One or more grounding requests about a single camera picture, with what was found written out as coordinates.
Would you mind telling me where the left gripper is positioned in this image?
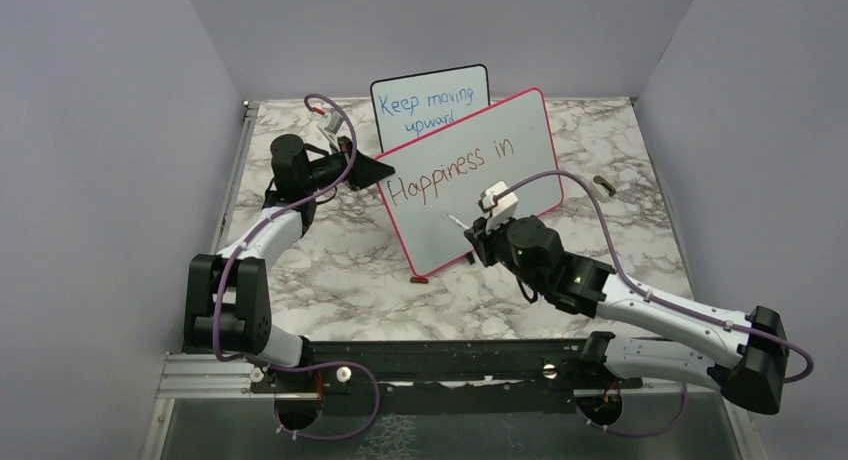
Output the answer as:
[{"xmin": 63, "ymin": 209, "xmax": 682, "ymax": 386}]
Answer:
[{"xmin": 302, "ymin": 135, "xmax": 395, "ymax": 193}]

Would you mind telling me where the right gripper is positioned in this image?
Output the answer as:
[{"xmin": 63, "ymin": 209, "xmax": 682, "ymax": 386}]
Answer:
[{"xmin": 466, "ymin": 209, "xmax": 544, "ymax": 292}]

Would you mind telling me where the white whiteboard marker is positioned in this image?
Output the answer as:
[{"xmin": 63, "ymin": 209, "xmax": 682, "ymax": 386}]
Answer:
[{"xmin": 447, "ymin": 214, "xmax": 470, "ymax": 230}]

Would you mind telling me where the pink framed whiteboard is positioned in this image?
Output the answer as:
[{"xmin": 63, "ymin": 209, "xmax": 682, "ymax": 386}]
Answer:
[{"xmin": 377, "ymin": 88, "xmax": 558, "ymax": 277}]

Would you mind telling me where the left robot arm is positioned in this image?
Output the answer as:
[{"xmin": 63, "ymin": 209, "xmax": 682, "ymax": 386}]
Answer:
[{"xmin": 184, "ymin": 134, "xmax": 395, "ymax": 391}]

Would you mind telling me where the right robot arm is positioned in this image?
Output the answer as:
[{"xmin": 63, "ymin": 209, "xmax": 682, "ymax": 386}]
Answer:
[{"xmin": 463, "ymin": 216, "xmax": 789, "ymax": 415}]

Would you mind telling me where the black framed whiteboard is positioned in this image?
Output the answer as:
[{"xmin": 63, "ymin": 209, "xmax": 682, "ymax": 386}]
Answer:
[{"xmin": 370, "ymin": 63, "xmax": 490, "ymax": 152}]

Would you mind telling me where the small white eraser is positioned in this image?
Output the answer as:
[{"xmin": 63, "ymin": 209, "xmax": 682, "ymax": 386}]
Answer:
[{"xmin": 592, "ymin": 175, "xmax": 617, "ymax": 200}]

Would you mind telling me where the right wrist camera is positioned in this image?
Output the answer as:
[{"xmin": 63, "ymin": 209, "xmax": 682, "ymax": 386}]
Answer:
[{"xmin": 478, "ymin": 181, "xmax": 518, "ymax": 233}]

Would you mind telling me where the black mounting rail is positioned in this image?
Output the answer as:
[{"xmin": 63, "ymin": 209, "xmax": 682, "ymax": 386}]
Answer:
[{"xmin": 182, "ymin": 334, "xmax": 713, "ymax": 415}]

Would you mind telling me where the aluminium table frame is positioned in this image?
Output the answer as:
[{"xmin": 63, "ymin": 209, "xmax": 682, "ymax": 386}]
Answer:
[{"xmin": 139, "ymin": 99, "xmax": 770, "ymax": 460}]

